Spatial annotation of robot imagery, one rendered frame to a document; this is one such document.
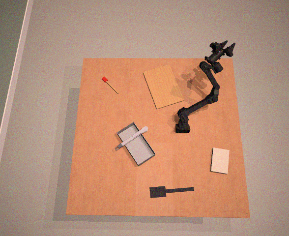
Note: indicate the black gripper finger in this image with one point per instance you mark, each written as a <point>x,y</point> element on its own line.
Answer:
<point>231,47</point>
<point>223,44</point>

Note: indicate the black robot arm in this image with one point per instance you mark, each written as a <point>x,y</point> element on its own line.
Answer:
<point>183,113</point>

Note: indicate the grey metal roasting tin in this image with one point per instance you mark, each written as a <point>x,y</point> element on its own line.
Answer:
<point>139,148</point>

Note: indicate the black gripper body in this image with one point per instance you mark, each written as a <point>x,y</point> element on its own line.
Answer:
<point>221,53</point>

